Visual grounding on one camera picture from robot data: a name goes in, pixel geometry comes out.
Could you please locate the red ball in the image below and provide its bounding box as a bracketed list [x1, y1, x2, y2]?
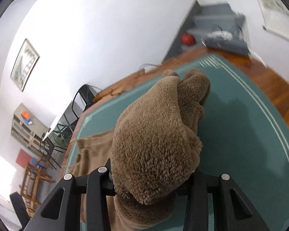
[181, 33, 196, 46]

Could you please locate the green table mat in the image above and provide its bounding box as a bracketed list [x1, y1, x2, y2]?
[62, 53, 289, 231]

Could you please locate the grey staircase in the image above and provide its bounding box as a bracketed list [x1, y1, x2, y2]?
[164, 1, 245, 60]

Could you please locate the brown fleece sweater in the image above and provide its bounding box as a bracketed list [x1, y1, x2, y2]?
[71, 68, 210, 230]

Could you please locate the white power strip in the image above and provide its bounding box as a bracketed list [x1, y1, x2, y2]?
[207, 30, 233, 40]

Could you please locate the glass side table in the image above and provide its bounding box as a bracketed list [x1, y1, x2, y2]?
[42, 101, 79, 147]

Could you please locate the red board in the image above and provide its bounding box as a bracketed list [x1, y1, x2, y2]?
[15, 149, 32, 168]

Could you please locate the black metal chair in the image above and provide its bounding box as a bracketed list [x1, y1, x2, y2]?
[39, 132, 67, 169]
[71, 84, 101, 119]

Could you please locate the beige glass cabinet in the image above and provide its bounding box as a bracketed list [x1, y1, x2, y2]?
[11, 103, 48, 157]

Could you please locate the framed landscape picture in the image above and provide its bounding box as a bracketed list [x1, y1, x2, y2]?
[10, 39, 39, 92]

